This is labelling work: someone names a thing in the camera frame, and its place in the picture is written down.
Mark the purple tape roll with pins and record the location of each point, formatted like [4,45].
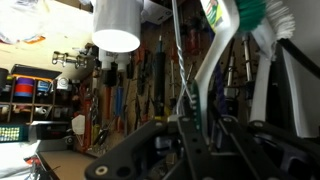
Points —
[25,81]

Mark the shiny metal fitting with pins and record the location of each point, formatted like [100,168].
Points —
[66,59]

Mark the red tape roll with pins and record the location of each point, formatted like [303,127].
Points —
[23,90]

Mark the clear plastic bag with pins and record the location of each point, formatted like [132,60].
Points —
[16,20]

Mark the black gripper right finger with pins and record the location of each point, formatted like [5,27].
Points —
[266,153]

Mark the brown pegboard with tools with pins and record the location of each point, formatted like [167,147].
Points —
[146,40]

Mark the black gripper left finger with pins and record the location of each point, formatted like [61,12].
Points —
[186,150]

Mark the wooden cubby shelf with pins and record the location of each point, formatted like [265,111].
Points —
[33,106]

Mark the green and white brush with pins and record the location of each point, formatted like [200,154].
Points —
[216,56]

